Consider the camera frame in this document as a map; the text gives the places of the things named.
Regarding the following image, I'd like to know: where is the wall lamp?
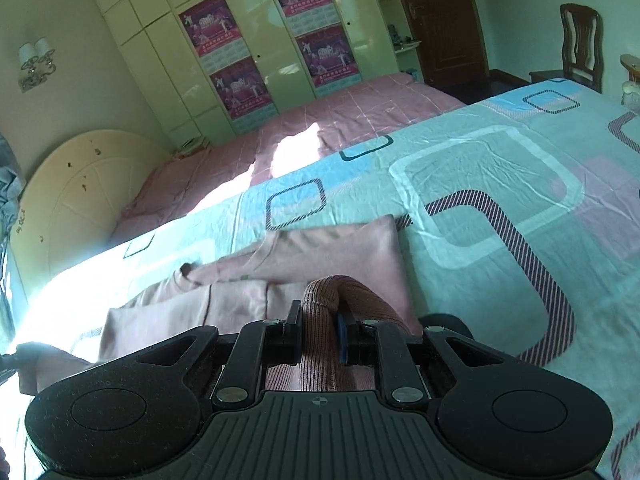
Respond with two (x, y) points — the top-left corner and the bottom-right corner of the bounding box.
(16, 36), (57, 94)

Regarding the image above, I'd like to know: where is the corner shelf unit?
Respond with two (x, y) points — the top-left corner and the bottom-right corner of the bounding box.
(375, 0), (423, 77)

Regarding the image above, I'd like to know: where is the bed with blue patterned sheet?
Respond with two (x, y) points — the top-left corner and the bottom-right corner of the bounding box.
(0, 77), (640, 480)

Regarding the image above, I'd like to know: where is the cream rounded headboard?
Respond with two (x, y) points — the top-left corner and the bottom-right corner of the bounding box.
(10, 129), (173, 306)

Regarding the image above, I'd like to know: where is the dark wooden chair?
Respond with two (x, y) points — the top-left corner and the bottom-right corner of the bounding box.
(529, 2), (604, 94)

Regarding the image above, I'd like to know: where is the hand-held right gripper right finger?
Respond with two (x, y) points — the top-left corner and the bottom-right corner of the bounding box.
(337, 310), (506, 408)

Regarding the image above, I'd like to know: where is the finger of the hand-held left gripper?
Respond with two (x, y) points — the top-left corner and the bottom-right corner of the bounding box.
(0, 349), (27, 380)

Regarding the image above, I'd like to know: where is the grey-blue curtain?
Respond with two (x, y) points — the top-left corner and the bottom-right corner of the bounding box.
(0, 132), (26, 246)

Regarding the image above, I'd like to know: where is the pale green wardrobe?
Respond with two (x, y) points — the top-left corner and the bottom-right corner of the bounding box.
(80, 0), (403, 153)

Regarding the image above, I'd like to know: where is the pink sweater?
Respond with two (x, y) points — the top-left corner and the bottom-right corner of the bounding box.
(20, 214), (426, 396)

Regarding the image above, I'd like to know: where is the dark brown wooden door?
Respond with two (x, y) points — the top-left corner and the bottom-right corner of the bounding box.
(386, 0), (492, 94)

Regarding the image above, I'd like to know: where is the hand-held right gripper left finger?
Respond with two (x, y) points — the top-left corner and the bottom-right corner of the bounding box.
(132, 300), (304, 411)

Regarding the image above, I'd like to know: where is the pink checked bedspread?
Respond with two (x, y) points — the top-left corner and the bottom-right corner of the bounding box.
(110, 71), (468, 241)

